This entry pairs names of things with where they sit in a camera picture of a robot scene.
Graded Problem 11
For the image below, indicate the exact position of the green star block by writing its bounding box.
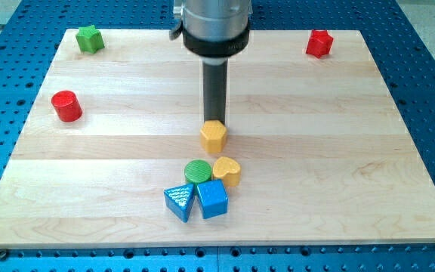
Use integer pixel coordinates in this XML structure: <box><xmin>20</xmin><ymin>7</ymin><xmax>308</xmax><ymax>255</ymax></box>
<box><xmin>76</xmin><ymin>25</ymin><xmax>105</xmax><ymax>54</ymax></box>

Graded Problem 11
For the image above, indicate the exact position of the yellow hexagon block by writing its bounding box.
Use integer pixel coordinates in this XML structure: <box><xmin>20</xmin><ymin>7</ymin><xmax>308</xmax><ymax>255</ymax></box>
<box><xmin>200</xmin><ymin>120</ymin><xmax>227</xmax><ymax>153</ymax></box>

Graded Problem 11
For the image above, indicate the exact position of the yellow heart block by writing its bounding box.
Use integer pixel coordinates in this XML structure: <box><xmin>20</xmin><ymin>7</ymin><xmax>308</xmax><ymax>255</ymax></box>
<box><xmin>212</xmin><ymin>156</ymin><xmax>242</xmax><ymax>187</ymax></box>

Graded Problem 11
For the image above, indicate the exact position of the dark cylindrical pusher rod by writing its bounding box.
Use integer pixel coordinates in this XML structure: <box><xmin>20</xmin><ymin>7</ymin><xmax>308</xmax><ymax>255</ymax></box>
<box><xmin>202</xmin><ymin>58</ymin><xmax>228</xmax><ymax>125</ymax></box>

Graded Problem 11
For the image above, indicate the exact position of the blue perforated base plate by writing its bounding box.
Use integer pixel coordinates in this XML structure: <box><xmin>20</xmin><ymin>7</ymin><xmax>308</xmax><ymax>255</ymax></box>
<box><xmin>0</xmin><ymin>0</ymin><xmax>435</xmax><ymax>271</ymax></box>

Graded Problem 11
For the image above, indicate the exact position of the red cylinder block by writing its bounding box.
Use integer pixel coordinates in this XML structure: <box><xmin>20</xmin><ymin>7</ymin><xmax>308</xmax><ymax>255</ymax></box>
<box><xmin>51</xmin><ymin>90</ymin><xmax>83</xmax><ymax>122</ymax></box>

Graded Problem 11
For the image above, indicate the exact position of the red star block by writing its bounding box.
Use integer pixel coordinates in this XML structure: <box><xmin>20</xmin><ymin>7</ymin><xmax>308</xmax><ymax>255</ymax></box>
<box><xmin>306</xmin><ymin>29</ymin><xmax>334</xmax><ymax>58</ymax></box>

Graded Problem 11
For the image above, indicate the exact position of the green cylinder block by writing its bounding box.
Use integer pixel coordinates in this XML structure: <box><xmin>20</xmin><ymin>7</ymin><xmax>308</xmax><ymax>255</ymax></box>
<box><xmin>184</xmin><ymin>159</ymin><xmax>212</xmax><ymax>185</ymax></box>

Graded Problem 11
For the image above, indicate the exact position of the blue cube block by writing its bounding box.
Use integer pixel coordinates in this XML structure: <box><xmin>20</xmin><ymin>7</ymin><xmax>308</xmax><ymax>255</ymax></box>
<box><xmin>197</xmin><ymin>179</ymin><xmax>229</xmax><ymax>219</ymax></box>

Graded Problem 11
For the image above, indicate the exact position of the blue triangle block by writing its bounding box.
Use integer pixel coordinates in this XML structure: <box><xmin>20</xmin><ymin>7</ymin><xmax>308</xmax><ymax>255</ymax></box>
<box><xmin>163</xmin><ymin>184</ymin><xmax>195</xmax><ymax>223</ymax></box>

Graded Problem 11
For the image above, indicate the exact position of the light wooden board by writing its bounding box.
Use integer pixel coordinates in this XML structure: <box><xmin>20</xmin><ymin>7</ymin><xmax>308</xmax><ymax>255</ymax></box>
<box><xmin>0</xmin><ymin>29</ymin><xmax>435</xmax><ymax>249</ymax></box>

